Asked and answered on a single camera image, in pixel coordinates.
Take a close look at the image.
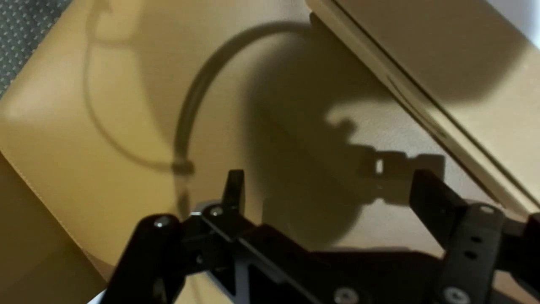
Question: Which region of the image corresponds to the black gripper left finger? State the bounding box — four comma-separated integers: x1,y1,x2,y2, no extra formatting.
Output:
100,169,362,304

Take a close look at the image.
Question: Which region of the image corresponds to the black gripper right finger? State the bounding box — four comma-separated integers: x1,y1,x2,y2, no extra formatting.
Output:
409,169,540,304

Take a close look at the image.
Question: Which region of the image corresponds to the tan leather sofa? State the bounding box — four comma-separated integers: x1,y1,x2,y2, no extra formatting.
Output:
0,0,540,304

